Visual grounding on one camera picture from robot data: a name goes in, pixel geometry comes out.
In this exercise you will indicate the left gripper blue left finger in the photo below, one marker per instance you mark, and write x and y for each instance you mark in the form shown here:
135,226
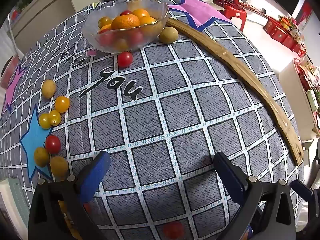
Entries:
91,176

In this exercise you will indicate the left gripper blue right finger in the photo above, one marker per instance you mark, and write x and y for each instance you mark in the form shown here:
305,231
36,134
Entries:
233,178

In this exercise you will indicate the tan longan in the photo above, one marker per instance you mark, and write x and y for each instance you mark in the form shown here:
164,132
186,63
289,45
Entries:
168,35
41,157
59,166
48,89

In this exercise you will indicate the red cherry tomato front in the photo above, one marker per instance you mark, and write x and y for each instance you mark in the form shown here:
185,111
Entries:
173,230

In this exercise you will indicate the red cherry tomato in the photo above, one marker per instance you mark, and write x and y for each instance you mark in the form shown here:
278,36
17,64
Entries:
173,230
124,59
53,144

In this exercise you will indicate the red cherry tomato by star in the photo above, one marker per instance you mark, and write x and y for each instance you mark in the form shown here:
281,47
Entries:
53,144

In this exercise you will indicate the yellow cherry tomato right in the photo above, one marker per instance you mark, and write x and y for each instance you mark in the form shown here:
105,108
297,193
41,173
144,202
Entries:
54,117

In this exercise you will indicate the yellow cherry tomato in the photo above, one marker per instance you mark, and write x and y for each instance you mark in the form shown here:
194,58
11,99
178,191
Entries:
44,121
54,117

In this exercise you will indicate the yellow cherry tomato left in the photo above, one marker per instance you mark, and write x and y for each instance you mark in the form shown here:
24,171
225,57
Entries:
44,121

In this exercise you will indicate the white square tray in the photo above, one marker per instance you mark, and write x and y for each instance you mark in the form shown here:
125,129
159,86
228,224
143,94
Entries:
14,206

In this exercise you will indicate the orange cherry tomato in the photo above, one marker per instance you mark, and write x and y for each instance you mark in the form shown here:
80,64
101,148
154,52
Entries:
62,104

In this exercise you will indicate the grey checkered tablecloth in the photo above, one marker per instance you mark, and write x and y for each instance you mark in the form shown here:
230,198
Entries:
162,119

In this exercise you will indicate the red cherry tomato near bowl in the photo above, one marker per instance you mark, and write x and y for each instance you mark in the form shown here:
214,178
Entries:
124,59

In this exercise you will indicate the curved wooden stick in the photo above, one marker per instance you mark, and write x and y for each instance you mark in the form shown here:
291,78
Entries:
249,78

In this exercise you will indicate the clear glass fruit bowl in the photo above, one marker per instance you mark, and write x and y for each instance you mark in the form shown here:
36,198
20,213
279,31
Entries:
97,29

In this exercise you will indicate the tan longan beside bowl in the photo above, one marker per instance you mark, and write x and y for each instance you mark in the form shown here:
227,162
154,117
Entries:
168,35

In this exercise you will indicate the large orange mandarin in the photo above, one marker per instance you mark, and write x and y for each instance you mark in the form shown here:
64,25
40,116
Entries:
125,22

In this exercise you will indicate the red plastic stool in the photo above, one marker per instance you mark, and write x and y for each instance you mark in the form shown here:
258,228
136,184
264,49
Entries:
232,9

